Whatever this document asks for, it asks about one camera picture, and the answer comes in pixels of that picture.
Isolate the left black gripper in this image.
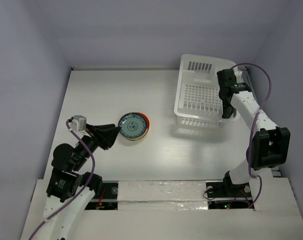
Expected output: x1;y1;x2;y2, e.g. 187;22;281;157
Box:
73;121;121;169

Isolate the blue patterned plate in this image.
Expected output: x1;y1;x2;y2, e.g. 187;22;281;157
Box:
118;112;150;141

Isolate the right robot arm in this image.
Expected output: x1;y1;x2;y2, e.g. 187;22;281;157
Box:
217;68;291;196

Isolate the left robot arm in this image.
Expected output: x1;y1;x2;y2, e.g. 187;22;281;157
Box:
29;116;121;240

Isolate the white plastic dish rack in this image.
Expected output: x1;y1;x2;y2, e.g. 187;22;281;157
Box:
174;54;240;129

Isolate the white foam strip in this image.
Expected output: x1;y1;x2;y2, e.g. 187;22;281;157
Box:
117;180;208;211

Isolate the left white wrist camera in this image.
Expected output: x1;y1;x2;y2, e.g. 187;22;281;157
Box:
66;115;87;133

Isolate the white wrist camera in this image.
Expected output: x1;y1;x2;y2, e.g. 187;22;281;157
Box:
66;115;87;133
234;70;244;83

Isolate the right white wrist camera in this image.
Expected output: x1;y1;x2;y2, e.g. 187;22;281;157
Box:
234;70;244;83

